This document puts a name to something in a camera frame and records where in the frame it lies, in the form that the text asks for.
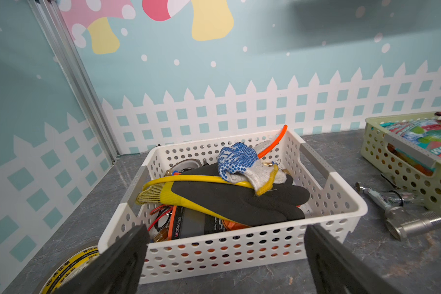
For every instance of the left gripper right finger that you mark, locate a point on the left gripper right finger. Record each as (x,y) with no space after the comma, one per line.
(335,270)

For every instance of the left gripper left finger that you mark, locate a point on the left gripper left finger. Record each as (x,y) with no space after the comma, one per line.
(117,270)

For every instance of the teal Fox's mint bag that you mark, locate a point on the teal Fox's mint bag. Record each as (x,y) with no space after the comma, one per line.
(425,134)

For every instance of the white plastic basket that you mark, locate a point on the white plastic basket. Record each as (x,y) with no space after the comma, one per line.
(333,204)

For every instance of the green plastic basket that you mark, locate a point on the green plastic basket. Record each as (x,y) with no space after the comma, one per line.
(415,168)

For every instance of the tape roll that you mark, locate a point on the tape roll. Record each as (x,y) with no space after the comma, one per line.
(68,268)

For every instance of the metal fitting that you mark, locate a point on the metal fitting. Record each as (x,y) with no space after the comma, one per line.
(400,222)

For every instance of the yellow black tool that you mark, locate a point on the yellow black tool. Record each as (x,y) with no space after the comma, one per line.
(203,190)

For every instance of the orange tube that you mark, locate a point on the orange tube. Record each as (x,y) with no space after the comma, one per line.
(274,143)

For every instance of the blue white work glove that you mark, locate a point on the blue white work glove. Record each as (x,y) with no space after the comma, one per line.
(240,163)

